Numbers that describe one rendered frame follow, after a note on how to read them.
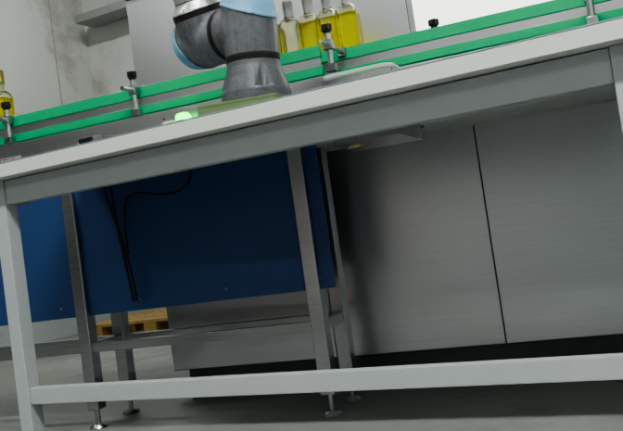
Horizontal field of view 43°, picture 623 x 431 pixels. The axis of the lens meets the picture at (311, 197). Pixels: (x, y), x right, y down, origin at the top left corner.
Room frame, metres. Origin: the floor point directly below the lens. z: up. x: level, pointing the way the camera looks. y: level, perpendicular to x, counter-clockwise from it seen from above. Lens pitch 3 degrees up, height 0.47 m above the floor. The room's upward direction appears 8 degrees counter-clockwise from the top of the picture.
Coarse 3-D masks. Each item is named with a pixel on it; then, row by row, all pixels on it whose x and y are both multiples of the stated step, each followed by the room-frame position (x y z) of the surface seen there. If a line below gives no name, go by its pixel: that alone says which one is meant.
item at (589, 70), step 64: (576, 64) 1.34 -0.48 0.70; (256, 128) 1.62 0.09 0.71; (320, 128) 1.56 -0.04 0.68; (384, 128) 1.50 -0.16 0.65; (0, 192) 1.95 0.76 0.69; (64, 192) 1.86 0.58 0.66; (0, 256) 1.96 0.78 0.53; (128, 384) 1.81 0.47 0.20; (192, 384) 1.73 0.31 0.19; (256, 384) 1.66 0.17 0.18; (320, 384) 1.59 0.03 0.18; (384, 384) 1.53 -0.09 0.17; (448, 384) 1.48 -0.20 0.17; (512, 384) 1.42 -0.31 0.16
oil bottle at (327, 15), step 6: (324, 12) 2.17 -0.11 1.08; (330, 12) 2.16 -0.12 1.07; (318, 18) 2.17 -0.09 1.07; (324, 18) 2.16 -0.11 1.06; (330, 18) 2.16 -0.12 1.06; (336, 18) 2.16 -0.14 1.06; (318, 24) 2.17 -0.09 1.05; (336, 24) 2.16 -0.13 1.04; (318, 30) 2.18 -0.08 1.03; (336, 30) 2.16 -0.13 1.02; (336, 36) 2.16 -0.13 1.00; (336, 42) 2.16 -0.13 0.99
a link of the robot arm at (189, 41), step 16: (176, 0) 1.71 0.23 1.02; (192, 0) 1.70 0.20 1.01; (208, 0) 1.71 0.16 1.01; (176, 16) 1.71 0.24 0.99; (192, 16) 1.70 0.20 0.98; (208, 16) 1.70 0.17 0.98; (176, 32) 1.76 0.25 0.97; (192, 32) 1.71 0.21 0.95; (176, 48) 1.76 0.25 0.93; (192, 48) 1.73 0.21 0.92; (208, 48) 1.70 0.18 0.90; (192, 64) 1.77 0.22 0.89; (208, 64) 1.75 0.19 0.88
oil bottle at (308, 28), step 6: (312, 12) 2.20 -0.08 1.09; (300, 18) 2.19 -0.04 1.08; (306, 18) 2.19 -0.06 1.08; (312, 18) 2.18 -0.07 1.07; (300, 24) 2.19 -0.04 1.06; (306, 24) 2.19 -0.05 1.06; (312, 24) 2.18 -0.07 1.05; (300, 30) 2.19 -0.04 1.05; (306, 30) 2.19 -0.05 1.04; (312, 30) 2.18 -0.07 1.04; (300, 36) 2.19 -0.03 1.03; (306, 36) 2.19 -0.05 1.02; (312, 36) 2.18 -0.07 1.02; (318, 36) 2.18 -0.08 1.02; (300, 42) 2.19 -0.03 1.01; (306, 42) 2.19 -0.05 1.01; (312, 42) 2.18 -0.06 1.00; (318, 42) 2.18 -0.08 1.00
